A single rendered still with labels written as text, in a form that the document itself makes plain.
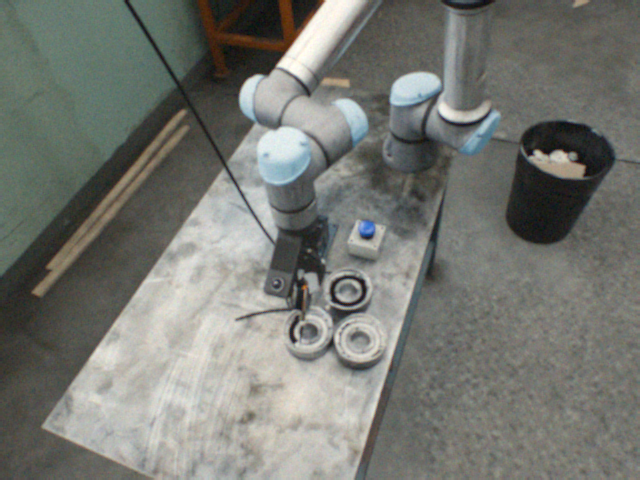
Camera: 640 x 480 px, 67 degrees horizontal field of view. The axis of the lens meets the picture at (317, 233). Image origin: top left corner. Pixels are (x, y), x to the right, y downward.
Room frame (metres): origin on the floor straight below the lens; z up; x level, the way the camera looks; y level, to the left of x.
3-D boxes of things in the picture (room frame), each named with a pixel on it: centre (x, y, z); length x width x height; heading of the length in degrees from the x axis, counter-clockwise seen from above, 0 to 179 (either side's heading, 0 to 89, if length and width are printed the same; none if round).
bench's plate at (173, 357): (0.76, 0.04, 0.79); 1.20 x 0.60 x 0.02; 152
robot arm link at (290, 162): (0.53, 0.03, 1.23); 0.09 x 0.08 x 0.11; 132
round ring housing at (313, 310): (0.48, 0.05, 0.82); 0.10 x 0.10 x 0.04
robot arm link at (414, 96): (0.98, -0.29, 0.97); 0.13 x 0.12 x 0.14; 42
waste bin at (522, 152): (1.30, -0.97, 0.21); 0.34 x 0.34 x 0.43
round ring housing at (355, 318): (0.44, -0.05, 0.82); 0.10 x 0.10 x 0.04
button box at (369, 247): (0.70, -0.11, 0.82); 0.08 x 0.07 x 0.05; 152
